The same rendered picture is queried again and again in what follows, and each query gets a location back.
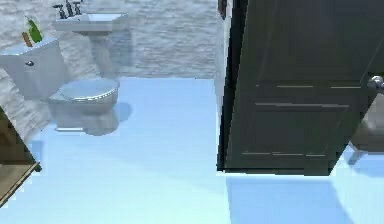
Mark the silver round door knob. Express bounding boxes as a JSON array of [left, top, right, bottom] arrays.
[[367, 75, 384, 95]]

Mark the white toilet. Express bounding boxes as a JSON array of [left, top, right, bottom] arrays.
[[0, 35, 121, 137]]

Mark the green spray bottle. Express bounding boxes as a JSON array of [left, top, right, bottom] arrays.
[[26, 17, 44, 44]]

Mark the white pedestal sink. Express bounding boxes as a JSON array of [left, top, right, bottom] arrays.
[[53, 12, 132, 80]]

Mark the black sink faucet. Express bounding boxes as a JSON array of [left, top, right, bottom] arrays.
[[52, 0, 84, 20]]

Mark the orange stick-shaped item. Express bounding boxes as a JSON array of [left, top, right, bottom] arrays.
[[21, 31, 34, 48]]

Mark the dark grey room door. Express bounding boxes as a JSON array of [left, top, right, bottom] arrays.
[[216, 0, 384, 177]]

